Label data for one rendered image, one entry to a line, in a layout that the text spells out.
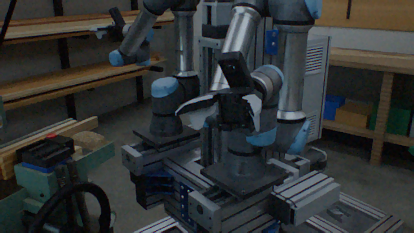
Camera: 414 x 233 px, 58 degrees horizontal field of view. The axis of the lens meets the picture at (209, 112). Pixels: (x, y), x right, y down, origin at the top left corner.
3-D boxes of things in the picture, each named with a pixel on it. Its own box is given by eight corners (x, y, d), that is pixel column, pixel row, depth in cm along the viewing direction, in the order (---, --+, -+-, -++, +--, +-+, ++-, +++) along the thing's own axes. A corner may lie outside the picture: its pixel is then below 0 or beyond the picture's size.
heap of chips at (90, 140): (93, 150, 128) (92, 140, 127) (64, 143, 134) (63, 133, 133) (111, 141, 135) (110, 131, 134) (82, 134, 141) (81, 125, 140)
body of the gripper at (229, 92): (251, 134, 71) (269, 115, 81) (247, 90, 69) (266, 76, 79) (215, 133, 74) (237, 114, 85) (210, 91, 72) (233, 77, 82)
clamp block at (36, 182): (50, 206, 101) (45, 177, 98) (17, 194, 107) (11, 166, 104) (89, 182, 114) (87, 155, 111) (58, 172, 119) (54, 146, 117)
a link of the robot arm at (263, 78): (272, 71, 83) (237, 72, 86) (266, 76, 79) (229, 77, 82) (274, 103, 85) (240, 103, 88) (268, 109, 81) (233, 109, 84)
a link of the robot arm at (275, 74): (284, 96, 95) (286, 63, 92) (272, 109, 85) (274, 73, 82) (255, 93, 98) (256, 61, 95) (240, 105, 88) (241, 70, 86)
